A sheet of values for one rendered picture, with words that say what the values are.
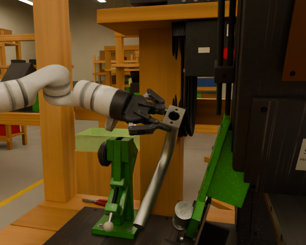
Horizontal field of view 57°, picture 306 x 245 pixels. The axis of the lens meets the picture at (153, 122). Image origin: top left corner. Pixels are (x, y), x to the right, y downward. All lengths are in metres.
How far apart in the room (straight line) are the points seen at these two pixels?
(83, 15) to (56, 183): 11.12
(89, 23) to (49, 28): 10.84
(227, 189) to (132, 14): 0.53
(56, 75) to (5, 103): 0.13
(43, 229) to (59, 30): 0.67
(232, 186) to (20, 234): 0.67
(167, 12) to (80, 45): 11.20
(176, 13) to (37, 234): 0.76
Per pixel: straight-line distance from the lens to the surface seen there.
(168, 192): 0.99
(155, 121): 0.66
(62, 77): 0.74
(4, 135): 6.12
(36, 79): 0.74
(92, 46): 11.76
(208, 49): 0.80
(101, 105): 0.69
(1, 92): 0.72
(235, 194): 0.58
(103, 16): 0.87
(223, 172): 0.57
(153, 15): 0.82
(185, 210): 0.59
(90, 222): 0.96
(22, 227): 1.04
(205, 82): 7.50
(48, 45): 1.09
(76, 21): 12.17
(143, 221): 0.68
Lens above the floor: 1.34
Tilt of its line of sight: 9 degrees down
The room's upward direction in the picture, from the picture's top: straight up
